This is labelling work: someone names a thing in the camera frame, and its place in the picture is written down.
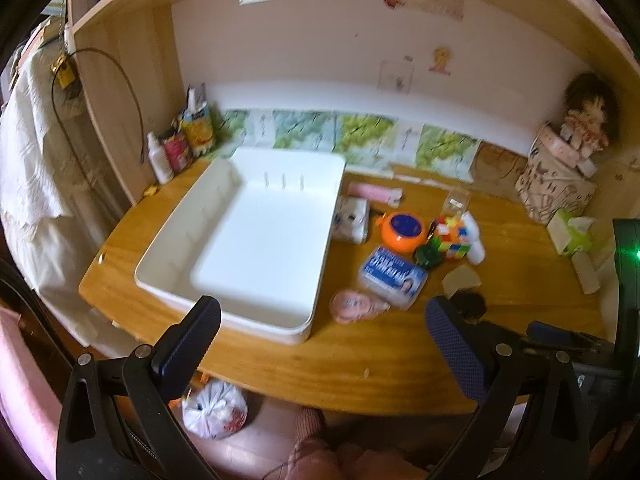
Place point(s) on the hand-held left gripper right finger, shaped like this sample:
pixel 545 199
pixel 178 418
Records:
pixel 455 350

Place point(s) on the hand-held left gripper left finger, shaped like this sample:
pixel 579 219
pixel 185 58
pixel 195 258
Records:
pixel 187 345

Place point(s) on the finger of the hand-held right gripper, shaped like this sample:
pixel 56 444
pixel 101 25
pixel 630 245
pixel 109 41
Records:
pixel 555 332

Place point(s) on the black round object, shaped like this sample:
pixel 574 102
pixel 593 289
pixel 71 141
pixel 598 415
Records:
pixel 472 305

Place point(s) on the blue label floss box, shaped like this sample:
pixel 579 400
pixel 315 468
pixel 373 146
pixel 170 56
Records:
pixel 392 275

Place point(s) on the dark green square bottle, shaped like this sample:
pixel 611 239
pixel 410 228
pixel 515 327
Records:
pixel 428 256

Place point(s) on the colourful puzzle cube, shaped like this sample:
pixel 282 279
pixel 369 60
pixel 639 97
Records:
pixel 451 240

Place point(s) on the pink shell shaped case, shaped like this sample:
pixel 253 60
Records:
pixel 352 306

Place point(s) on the white plastic case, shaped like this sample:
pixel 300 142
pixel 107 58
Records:
pixel 474 240

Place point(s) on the white plastic storage tray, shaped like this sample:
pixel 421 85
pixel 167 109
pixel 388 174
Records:
pixel 260 240

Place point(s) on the orange round toy blue lid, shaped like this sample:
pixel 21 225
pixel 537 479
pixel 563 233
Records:
pixel 402 232

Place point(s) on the white plastic bag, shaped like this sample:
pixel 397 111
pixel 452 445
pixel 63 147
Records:
pixel 215 410

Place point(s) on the green tissue pack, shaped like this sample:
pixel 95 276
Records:
pixel 570 232

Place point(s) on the clear plastic box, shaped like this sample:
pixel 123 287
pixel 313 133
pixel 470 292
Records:
pixel 457 202

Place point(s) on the person's pink clothed leg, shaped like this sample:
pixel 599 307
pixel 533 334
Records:
pixel 345 455

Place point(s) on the small yellow scrap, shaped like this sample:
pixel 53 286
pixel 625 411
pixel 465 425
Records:
pixel 150 190

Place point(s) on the black gooseneck tube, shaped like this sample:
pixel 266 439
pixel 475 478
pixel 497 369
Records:
pixel 22 292

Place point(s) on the pink cloth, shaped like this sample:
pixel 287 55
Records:
pixel 22 400

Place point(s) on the brown cardboard sheet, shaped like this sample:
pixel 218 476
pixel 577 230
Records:
pixel 500 167

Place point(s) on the pink tube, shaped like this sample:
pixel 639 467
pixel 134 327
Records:
pixel 370 193

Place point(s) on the white spray bottle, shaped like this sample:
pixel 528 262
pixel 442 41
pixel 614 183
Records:
pixel 160 162

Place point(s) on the dark haired doll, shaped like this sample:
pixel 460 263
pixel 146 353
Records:
pixel 587 110

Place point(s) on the orange juice carton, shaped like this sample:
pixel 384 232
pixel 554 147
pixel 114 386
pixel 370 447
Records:
pixel 200 132

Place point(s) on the grape print paper strip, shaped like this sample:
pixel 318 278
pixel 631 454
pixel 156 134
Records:
pixel 360 135

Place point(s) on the wooden desk hutch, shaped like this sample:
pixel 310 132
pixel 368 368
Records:
pixel 115 110

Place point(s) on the yellow tag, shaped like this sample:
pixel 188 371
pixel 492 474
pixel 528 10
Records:
pixel 64 74

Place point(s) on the white camera print box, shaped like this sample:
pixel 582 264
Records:
pixel 350 220

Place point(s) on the yellow character wall sticker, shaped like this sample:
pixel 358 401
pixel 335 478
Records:
pixel 441 60

